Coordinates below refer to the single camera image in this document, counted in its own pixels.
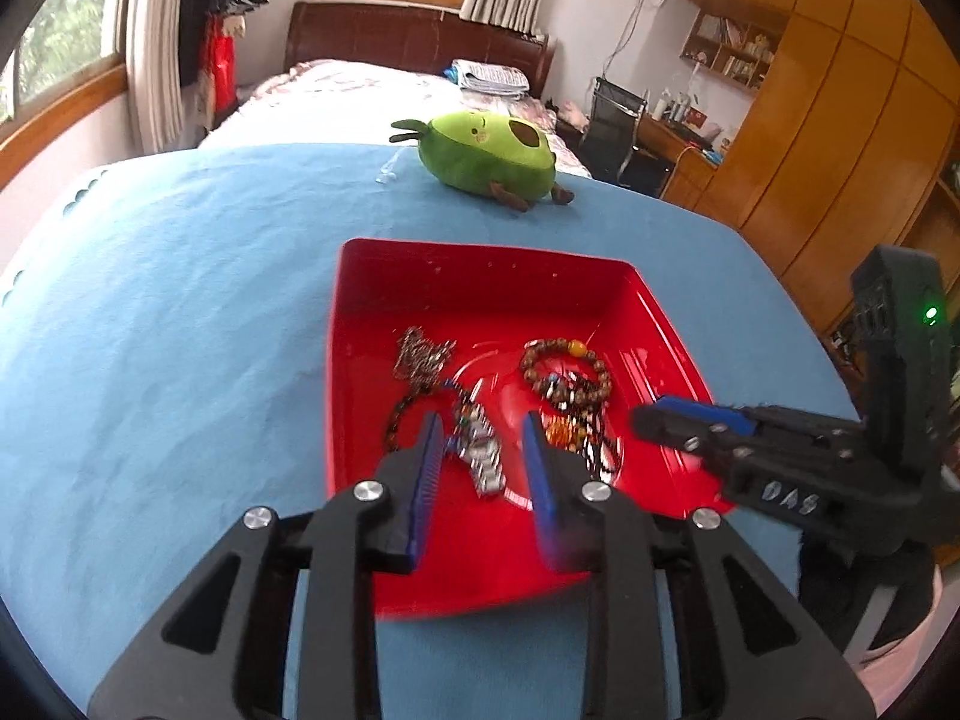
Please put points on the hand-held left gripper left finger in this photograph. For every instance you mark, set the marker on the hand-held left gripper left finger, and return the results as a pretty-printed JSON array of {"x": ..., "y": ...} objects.
[{"x": 424, "y": 480}]

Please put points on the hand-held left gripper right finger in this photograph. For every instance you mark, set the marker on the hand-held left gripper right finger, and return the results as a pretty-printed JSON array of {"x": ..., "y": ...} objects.
[{"x": 544, "y": 487}]

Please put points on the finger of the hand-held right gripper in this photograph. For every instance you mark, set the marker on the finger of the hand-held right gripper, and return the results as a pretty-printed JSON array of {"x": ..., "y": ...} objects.
[
  {"x": 675, "y": 431},
  {"x": 712, "y": 416}
]

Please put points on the orange and dark bead jewellery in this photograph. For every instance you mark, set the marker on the orange and dark bead jewellery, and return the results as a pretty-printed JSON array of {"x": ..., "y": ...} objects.
[{"x": 566, "y": 431}]

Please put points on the silver wristwatch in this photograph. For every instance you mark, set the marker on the silver wristwatch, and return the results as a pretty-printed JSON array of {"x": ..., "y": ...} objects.
[{"x": 484, "y": 457}]

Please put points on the red box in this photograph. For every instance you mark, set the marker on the red box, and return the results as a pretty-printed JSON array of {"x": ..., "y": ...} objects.
[{"x": 487, "y": 292}]

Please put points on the person's pink clothing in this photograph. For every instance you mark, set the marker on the person's pink clothing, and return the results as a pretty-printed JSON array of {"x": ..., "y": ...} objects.
[{"x": 907, "y": 652}]

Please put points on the blue blanket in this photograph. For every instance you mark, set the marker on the blue blanket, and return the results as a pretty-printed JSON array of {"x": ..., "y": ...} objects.
[{"x": 187, "y": 352}]

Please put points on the wooden desk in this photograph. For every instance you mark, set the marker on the wooden desk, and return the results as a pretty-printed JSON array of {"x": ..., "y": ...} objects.
[{"x": 660, "y": 136}]

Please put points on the black office chair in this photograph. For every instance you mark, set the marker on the black office chair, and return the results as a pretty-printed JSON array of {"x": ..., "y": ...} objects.
[{"x": 607, "y": 127}]

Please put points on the wooden wardrobe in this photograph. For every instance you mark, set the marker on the wooden wardrobe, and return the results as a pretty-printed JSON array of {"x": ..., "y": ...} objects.
[{"x": 825, "y": 127}]

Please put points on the small clear plastic piece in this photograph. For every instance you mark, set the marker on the small clear plastic piece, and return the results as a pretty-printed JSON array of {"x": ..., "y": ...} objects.
[{"x": 386, "y": 172}]

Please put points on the green avocado plush toy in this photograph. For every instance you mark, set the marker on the green avocado plush toy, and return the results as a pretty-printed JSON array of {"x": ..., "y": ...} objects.
[{"x": 480, "y": 157}]

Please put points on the pink plush toy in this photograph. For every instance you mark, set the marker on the pink plush toy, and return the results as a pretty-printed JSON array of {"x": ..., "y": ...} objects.
[{"x": 574, "y": 114}]

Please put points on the floral bedsheet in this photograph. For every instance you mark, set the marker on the floral bedsheet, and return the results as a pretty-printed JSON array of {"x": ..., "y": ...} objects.
[{"x": 337, "y": 90}]

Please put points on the folded patterned cloth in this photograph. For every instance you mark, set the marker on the folded patterned cloth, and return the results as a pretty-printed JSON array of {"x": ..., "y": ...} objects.
[{"x": 487, "y": 75}]

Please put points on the dark wooden headboard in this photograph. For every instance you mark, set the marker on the dark wooden headboard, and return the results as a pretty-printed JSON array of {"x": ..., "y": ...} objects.
[{"x": 375, "y": 34}]

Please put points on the coat rack with clothes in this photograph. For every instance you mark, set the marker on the coat rack with clothes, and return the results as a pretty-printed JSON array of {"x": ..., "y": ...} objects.
[{"x": 199, "y": 30}]

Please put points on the beige side window curtain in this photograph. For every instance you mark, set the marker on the beige side window curtain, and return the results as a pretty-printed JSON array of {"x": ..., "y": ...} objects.
[{"x": 154, "y": 52}]

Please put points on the large side window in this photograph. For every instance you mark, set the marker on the large side window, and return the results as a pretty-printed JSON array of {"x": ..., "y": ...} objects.
[{"x": 52, "y": 37}]

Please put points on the wooden wall shelf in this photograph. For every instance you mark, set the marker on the wooden wall shelf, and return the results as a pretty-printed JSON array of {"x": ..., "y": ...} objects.
[{"x": 731, "y": 52}]

